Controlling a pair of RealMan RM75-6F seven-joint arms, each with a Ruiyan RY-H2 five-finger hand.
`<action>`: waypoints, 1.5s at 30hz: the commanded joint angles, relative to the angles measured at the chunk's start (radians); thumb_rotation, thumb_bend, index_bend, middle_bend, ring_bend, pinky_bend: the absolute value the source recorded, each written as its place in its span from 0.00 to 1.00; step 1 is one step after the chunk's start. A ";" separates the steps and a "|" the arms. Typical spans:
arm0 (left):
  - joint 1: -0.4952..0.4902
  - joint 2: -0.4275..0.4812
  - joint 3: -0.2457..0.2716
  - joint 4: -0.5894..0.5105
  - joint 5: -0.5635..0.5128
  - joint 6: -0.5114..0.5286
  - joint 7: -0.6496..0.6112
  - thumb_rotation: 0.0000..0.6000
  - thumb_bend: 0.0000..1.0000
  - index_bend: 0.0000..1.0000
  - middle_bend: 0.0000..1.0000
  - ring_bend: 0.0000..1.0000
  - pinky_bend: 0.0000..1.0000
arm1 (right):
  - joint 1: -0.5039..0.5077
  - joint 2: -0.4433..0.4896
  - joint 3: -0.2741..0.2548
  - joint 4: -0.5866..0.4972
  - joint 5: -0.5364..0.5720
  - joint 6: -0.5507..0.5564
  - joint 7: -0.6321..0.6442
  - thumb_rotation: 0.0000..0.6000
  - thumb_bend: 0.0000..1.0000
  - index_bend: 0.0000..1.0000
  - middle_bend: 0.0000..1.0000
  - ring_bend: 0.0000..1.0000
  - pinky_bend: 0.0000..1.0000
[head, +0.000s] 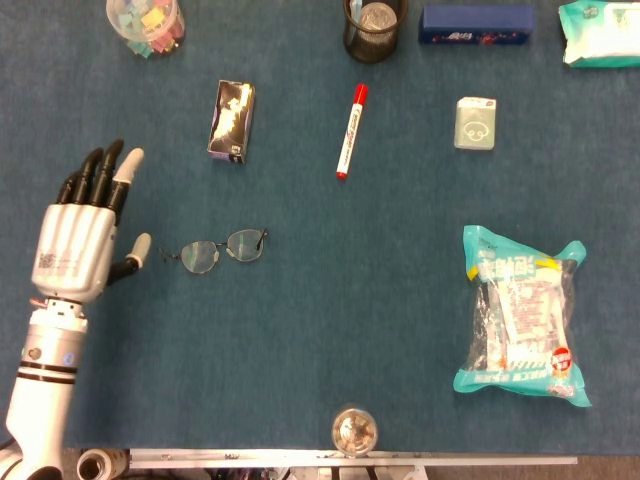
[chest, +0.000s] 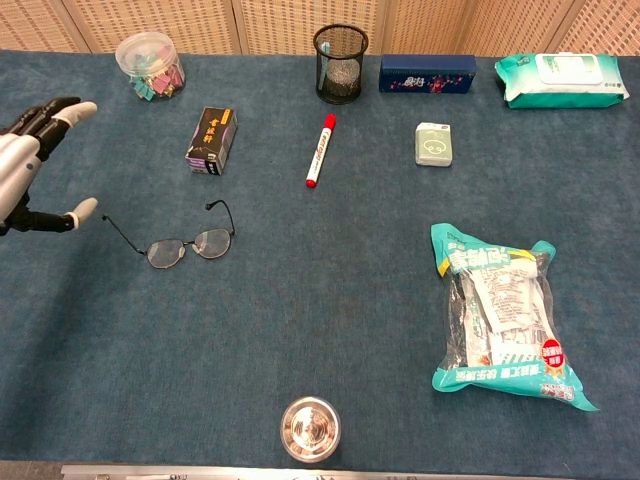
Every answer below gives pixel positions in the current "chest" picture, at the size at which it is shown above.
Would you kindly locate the round metal tin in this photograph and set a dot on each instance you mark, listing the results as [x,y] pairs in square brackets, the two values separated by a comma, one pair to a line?
[310,430]

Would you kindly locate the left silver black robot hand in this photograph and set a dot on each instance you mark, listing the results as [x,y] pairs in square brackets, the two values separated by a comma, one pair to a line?
[15,165]

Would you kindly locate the black mesh pen holder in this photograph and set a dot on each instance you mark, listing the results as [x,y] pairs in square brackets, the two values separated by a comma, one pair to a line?
[350,98]

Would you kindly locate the clear jar of binder clips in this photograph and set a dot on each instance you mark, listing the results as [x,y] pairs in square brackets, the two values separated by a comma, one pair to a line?
[150,65]

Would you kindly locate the green white wet wipes pack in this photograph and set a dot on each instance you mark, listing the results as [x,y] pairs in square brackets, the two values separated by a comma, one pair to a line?
[560,80]

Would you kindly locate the light blue pen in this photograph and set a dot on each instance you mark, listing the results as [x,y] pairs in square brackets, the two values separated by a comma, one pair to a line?
[324,55]

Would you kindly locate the dark blue rectangular box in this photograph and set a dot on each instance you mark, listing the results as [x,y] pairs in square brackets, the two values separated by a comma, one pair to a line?
[425,70]

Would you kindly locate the aluminium rail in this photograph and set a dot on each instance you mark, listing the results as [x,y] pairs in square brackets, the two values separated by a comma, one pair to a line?
[250,472]

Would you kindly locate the black staple box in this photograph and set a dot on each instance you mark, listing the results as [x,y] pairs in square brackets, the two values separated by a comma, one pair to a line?
[210,140]

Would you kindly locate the teal clear snack bag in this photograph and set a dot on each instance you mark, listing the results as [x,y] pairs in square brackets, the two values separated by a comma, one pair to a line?
[505,320]

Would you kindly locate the small grey-green tissue pack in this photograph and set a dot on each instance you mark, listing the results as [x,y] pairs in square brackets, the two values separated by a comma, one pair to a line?
[434,145]

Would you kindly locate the woven folding screen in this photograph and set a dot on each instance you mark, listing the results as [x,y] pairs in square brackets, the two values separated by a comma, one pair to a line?
[200,25]

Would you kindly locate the red white marker pen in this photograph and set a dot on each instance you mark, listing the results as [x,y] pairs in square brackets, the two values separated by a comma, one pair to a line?
[320,150]

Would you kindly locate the silver steel wool ball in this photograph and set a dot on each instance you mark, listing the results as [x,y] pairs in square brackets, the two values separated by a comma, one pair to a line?
[344,77]

